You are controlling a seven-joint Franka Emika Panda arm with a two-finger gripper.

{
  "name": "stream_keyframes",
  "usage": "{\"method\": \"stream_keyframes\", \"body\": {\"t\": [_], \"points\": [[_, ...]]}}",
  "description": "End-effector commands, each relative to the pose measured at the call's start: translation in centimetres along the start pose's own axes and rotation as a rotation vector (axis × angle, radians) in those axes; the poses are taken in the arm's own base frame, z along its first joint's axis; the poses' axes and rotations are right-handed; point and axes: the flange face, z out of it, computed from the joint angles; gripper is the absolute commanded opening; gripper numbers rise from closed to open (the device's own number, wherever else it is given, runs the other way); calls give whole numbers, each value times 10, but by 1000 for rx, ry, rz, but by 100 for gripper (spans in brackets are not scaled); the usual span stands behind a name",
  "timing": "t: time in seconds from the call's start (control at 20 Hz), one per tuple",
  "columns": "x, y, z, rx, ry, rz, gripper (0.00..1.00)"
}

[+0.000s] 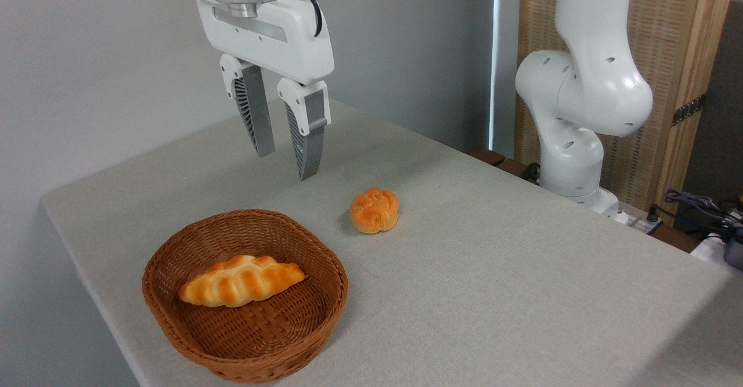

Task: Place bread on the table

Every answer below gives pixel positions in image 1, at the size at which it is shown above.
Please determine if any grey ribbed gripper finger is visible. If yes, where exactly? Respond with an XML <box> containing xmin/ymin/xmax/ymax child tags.
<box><xmin>219</xmin><ymin>53</ymin><xmax>277</xmax><ymax>159</ymax></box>
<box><xmin>276</xmin><ymin>77</ymin><xmax>332</xmax><ymax>182</ymax></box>

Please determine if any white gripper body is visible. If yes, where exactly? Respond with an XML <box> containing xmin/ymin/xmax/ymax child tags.
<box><xmin>196</xmin><ymin>0</ymin><xmax>336</xmax><ymax>86</ymax></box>

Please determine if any long braided bread loaf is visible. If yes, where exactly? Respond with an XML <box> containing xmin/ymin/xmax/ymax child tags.
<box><xmin>178</xmin><ymin>254</ymin><xmax>306</xmax><ymax>309</ymax></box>

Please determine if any round orange bread bun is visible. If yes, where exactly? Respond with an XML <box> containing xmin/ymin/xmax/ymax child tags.
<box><xmin>349</xmin><ymin>187</ymin><xmax>401</xmax><ymax>235</ymax></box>

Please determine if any brown woven wicker basket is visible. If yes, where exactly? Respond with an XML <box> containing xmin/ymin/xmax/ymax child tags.
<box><xmin>142</xmin><ymin>208</ymin><xmax>349</xmax><ymax>384</ymax></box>

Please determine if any wooden woven folding screen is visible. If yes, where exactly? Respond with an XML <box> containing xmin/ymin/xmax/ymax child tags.
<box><xmin>514</xmin><ymin>0</ymin><xmax>738</xmax><ymax>226</ymax></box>

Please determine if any metal screen hinge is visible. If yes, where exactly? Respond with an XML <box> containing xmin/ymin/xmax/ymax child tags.
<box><xmin>671</xmin><ymin>93</ymin><xmax>708</xmax><ymax>127</ymax></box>

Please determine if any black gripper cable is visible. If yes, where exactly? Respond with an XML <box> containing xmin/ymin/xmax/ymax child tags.
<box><xmin>270</xmin><ymin>0</ymin><xmax>323</xmax><ymax>38</ymax></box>

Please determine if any bundle of dark cables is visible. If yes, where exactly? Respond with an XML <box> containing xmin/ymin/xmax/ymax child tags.
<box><xmin>648</xmin><ymin>188</ymin><xmax>743</xmax><ymax>238</ymax></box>

